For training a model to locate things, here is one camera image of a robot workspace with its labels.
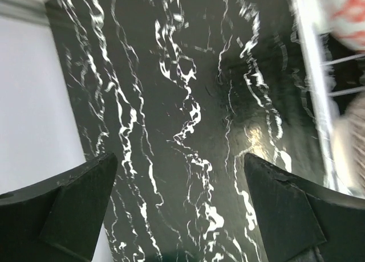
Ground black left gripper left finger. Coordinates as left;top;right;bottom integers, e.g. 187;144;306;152
1;153;118;261

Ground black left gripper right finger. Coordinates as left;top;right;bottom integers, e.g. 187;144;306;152
244;153;364;261

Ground beige patterned bowl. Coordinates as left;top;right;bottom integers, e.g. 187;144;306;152
343;92;364;195

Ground white wire dish rack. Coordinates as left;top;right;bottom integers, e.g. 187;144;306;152
291;0;364;198

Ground blue patterned bowl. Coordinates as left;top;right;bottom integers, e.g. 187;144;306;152
319;0;364;53

